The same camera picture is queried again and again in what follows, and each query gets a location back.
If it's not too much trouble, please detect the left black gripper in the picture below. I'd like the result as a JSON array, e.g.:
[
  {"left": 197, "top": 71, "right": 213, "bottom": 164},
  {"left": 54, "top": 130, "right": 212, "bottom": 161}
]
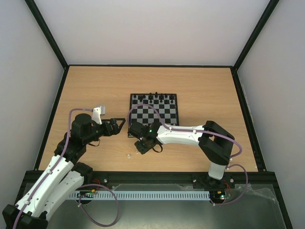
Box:
[{"left": 84, "top": 118, "right": 126, "bottom": 144}]

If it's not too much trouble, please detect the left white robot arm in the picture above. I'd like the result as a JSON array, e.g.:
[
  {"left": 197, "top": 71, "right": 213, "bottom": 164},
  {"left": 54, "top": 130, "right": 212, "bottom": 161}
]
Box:
[{"left": 2, "top": 109, "right": 126, "bottom": 229}]

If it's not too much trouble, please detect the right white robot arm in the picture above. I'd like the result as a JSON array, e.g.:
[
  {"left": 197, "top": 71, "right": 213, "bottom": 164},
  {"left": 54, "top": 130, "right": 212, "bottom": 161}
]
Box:
[{"left": 128, "top": 121, "right": 235, "bottom": 187}]

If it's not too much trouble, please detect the green circuit board right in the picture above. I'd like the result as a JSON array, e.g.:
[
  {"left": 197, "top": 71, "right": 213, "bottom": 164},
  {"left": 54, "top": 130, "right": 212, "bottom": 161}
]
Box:
[{"left": 211, "top": 189, "right": 232, "bottom": 200}]

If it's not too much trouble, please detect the black and silver chessboard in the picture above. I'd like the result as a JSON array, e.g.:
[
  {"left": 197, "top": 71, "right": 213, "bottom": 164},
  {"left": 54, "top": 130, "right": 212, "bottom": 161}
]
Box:
[{"left": 128, "top": 93, "right": 179, "bottom": 126}]

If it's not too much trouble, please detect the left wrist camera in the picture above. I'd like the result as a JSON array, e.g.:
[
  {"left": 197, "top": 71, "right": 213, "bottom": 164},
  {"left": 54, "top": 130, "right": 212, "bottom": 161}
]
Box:
[{"left": 92, "top": 105, "right": 105, "bottom": 125}]

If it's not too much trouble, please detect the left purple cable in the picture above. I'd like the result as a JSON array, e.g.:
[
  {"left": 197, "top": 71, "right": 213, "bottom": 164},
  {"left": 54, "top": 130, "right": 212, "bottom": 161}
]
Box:
[{"left": 13, "top": 108, "right": 96, "bottom": 229}]

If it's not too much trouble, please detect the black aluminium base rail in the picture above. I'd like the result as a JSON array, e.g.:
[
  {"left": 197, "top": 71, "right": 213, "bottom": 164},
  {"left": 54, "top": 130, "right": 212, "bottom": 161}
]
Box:
[{"left": 23, "top": 170, "right": 275, "bottom": 190}]

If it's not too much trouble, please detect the white slotted cable duct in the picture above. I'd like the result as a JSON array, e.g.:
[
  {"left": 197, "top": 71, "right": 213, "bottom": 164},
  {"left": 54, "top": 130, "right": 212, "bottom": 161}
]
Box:
[{"left": 67, "top": 191, "right": 210, "bottom": 201}]

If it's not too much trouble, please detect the purple cable loop front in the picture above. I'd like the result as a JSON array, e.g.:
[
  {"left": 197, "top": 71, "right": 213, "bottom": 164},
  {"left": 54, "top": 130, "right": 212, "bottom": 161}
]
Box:
[{"left": 78, "top": 183, "right": 120, "bottom": 226}]

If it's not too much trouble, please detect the black enclosure frame left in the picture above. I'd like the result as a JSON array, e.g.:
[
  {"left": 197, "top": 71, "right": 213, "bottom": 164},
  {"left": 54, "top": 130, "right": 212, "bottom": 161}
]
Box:
[{"left": 25, "top": 0, "right": 70, "bottom": 171}]

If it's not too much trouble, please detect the black enclosure frame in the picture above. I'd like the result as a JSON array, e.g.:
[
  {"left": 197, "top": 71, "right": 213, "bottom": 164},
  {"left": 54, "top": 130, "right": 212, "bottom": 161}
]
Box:
[
  {"left": 25, "top": 0, "right": 70, "bottom": 171},
  {"left": 232, "top": 0, "right": 294, "bottom": 229}
]

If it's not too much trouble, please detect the black enclosure frame right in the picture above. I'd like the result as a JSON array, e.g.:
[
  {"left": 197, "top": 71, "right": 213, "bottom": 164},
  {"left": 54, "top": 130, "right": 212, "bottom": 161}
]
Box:
[{"left": 232, "top": 0, "right": 294, "bottom": 229}]

